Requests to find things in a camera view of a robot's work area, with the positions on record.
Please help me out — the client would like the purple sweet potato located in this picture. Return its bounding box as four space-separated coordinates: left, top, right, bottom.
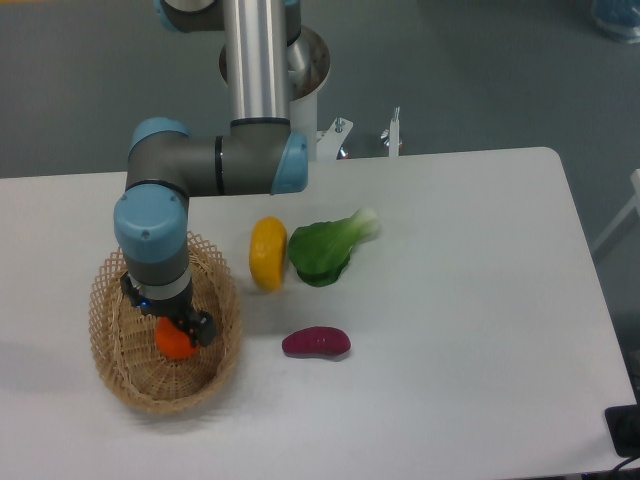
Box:
281 326 352 357

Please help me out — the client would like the yellow mango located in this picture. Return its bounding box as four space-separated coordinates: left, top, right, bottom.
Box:
249 216 288 292

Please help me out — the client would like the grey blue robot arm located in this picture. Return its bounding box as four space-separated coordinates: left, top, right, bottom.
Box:
113 1 308 346

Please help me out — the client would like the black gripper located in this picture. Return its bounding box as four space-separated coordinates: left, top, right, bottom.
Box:
119 272 216 348

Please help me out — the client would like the white frame at right edge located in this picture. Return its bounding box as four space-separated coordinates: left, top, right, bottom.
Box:
590 169 639 262

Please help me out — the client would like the woven wicker basket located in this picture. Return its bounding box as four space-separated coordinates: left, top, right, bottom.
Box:
88 232 243 415

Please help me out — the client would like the black device at table edge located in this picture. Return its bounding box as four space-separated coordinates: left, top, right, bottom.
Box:
604 404 639 458

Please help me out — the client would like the blue bag in corner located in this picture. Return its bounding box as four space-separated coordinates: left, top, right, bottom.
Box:
591 0 639 44

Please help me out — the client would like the green bok choy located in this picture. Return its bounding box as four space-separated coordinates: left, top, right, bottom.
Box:
288 208 380 287

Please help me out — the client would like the orange fruit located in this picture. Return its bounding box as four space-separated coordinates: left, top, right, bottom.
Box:
154 317 200 360

